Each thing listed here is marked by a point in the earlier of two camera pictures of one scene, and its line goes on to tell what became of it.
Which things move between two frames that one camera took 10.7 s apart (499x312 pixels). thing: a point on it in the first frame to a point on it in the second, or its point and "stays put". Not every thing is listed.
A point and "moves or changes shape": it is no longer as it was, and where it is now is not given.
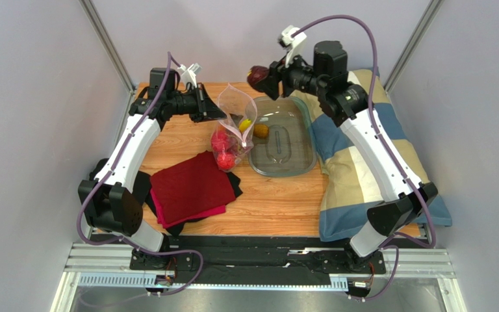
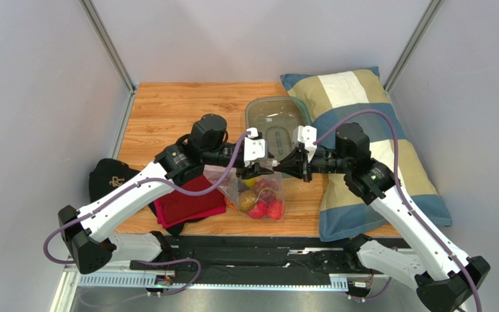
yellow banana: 245,125 to 251,182
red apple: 226,160 moves or changes shape
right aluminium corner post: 428,18 stays put
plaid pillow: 350,187 stays put
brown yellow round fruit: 260,130 to 247,200
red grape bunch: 233,145 moves or changes shape
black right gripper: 281,75 to 303,162
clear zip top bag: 234,135 to 260,196
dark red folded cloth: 191,186 stays put
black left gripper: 205,109 to 245,173
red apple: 220,140 moves or changes shape
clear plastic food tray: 290,147 stays put
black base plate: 260,260 stays put
